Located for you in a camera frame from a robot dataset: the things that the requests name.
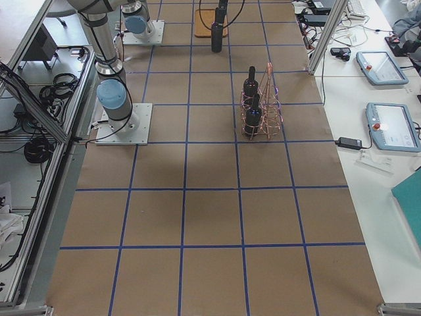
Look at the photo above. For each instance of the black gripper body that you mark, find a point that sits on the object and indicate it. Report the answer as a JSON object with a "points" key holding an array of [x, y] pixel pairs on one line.
{"points": [[222, 4]]}

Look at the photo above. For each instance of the dark wine bottle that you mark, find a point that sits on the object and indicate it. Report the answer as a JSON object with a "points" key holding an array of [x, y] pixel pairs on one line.
{"points": [[252, 117], [250, 85], [217, 31]]}

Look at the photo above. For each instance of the wooden tray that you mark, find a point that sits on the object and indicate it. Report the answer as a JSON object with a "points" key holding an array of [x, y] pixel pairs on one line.
{"points": [[203, 21]]}

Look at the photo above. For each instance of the far teach pendant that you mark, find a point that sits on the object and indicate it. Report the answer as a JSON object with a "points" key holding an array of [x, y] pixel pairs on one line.
{"points": [[380, 68]]}

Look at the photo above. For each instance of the teach pendant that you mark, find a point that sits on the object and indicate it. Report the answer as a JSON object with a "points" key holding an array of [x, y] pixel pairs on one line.
{"points": [[391, 127], [380, 68]]}

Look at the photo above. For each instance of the black power adapter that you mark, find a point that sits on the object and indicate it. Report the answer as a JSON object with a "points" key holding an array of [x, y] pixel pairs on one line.
{"points": [[349, 143]]}

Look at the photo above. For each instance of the near teach pendant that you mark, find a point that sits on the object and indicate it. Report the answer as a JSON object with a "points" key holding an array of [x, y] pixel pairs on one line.
{"points": [[391, 127]]}

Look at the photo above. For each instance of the teal board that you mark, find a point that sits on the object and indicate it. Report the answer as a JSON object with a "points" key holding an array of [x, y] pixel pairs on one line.
{"points": [[407, 194]]}

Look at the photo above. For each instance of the copper wire bottle basket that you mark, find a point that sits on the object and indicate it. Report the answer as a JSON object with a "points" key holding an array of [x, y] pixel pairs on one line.
{"points": [[271, 119]]}

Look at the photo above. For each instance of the aluminium frame post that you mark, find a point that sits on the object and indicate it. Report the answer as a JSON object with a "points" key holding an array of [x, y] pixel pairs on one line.
{"points": [[329, 28]]}

